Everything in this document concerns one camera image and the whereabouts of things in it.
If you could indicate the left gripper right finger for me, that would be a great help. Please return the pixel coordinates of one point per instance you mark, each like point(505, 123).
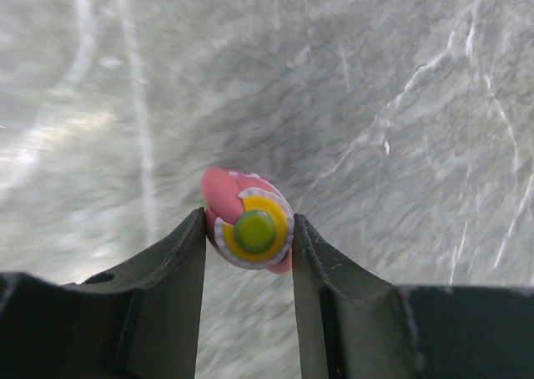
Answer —
point(352, 324)

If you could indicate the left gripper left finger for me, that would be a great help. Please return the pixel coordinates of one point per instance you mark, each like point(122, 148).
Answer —
point(139, 319)

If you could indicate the pink pot toy green top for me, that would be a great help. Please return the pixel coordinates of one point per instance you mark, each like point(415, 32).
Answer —
point(249, 222)

